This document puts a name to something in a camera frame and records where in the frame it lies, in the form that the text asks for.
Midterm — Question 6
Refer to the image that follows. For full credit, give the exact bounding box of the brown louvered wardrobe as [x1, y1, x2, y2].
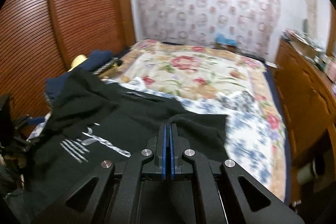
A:
[1, 0, 134, 119]

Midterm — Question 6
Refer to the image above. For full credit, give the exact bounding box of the circle patterned lace curtain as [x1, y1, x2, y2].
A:
[135, 0, 281, 57]

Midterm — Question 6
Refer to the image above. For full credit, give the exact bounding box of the floral red beige blanket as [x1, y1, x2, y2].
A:
[101, 40, 287, 200]

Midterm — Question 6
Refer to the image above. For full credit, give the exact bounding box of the cardboard box with clutter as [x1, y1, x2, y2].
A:
[282, 28, 325, 60]

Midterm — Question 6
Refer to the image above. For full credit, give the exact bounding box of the black t-shirt white script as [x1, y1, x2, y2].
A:
[6, 70, 227, 223]

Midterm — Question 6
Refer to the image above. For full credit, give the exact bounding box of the blue item on box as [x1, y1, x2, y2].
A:
[215, 34, 238, 53]

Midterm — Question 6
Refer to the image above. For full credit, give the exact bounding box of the blue white floral bedsheet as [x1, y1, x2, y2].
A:
[27, 77, 279, 185]

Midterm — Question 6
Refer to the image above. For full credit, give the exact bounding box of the dark circle patterned cloth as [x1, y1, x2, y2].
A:
[93, 57, 122, 76]

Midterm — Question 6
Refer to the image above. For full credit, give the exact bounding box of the small grey desk fan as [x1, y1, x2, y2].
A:
[302, 18, 309, 35]

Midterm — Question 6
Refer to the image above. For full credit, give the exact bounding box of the brown wooden sideboard cabinet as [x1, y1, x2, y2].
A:
[273, 39, 335, 202]

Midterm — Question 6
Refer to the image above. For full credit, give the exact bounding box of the navy blue folded cloth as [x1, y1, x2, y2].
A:
[45, 50, 114, 105]

